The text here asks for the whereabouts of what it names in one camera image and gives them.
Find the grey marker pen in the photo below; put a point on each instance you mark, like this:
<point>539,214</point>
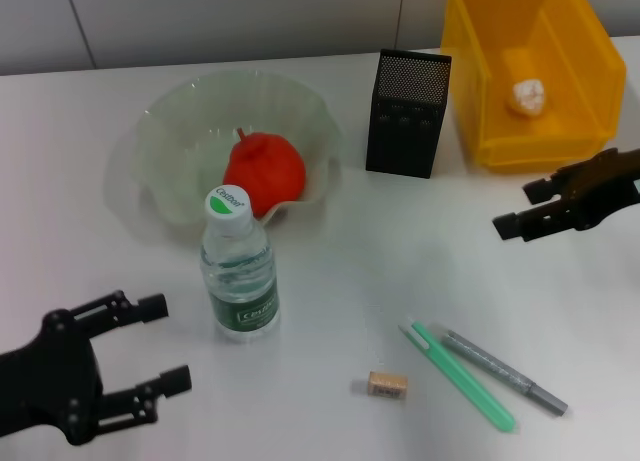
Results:
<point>500,371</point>

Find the clear green-label water bottle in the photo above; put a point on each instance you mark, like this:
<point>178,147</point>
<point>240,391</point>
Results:
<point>240,276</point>

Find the green pen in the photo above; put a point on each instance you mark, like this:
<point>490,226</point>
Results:
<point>460,376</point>

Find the green glass fruit plate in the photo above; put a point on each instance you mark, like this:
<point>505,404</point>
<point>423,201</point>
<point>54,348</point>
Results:
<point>175,146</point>

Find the white paper ball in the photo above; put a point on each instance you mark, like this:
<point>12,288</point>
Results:
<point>526,98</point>

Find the yellow plastic bin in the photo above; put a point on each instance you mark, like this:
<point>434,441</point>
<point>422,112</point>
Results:
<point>475,106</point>

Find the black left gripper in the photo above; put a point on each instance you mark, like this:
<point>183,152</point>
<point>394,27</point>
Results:
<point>50,376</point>

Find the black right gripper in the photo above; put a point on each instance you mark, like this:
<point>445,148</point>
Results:
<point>605,186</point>

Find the black mesh pen holder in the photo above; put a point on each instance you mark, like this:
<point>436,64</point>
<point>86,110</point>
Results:
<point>405,136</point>

